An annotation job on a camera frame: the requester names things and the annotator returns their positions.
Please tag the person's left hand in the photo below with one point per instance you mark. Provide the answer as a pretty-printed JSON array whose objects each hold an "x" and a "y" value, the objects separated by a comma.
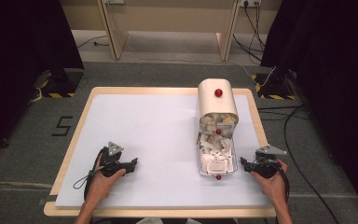
[{"x": 101, "y": 183}]

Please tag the person's right hand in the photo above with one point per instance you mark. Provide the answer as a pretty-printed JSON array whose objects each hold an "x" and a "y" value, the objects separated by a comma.
[{"x": 273, "y": 186}]

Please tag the stand base with striped tape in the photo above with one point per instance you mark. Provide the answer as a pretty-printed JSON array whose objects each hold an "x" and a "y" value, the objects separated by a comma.
[
  {"x": 63, "y": 85},
  {"x": 275, "y": 87}
]

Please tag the black curtain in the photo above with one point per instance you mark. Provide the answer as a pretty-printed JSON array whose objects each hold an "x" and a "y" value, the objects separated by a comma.
[
  {"x": 21, "y": 62},
  {"x": 332, "y": 77}
]

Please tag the white table mat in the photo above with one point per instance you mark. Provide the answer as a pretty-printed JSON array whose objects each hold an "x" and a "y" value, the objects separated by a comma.
[{"x": 155, "y": 140}]

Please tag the pile of white packets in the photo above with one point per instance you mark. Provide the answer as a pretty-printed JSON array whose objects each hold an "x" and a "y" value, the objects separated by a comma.
[{"x": 216, "y": 151}]

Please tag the clear drawer with red knobs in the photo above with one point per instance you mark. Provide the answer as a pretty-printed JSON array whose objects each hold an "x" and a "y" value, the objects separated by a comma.
[{"x": 203, "y": 169}]

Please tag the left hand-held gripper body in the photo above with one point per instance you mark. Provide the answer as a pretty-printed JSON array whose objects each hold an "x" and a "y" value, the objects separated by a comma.
[{"x": 111, "y": 160}]

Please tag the white power strip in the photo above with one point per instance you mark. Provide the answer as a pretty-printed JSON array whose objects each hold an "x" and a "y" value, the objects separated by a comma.
[{"x": 114, "y": 1}]

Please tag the white wall socket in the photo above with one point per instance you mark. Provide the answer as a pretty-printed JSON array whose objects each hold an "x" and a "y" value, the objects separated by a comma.
[{"x": 250, "y": 2}]

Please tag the white box with red knob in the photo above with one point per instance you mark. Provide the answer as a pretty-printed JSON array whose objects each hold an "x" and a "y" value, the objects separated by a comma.
[{"x": 217, "y": 104}]

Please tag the light wooden desk leg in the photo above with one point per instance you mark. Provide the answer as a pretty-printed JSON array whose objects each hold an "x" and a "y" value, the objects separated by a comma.
[
  {"x": 113, "y": 31},
  {"x": 228, "y": 34}
]

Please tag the wooden table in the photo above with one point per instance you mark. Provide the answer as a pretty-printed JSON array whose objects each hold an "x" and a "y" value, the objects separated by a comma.
[{"x": 74, "y": 133}]

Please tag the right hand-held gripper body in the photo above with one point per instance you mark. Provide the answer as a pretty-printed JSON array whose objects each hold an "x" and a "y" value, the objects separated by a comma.
[{"x": 267, "y": 163}]

